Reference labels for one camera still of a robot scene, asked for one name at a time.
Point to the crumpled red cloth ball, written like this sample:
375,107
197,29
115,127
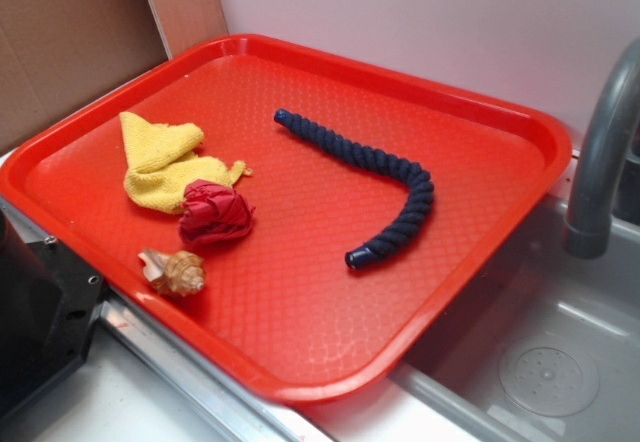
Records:
214,213

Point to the red plastic tray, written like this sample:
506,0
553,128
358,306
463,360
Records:
281,311

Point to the brown conch seashell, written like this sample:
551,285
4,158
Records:
178,274

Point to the yellow cloth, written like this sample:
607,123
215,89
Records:
162,161

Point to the grey faucet spout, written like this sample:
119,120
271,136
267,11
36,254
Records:
606,181

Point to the grey plastic sink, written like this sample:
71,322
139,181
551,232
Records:
539,345

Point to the brown cardboard panel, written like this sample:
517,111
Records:
59,55

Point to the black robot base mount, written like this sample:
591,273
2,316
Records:
50,301

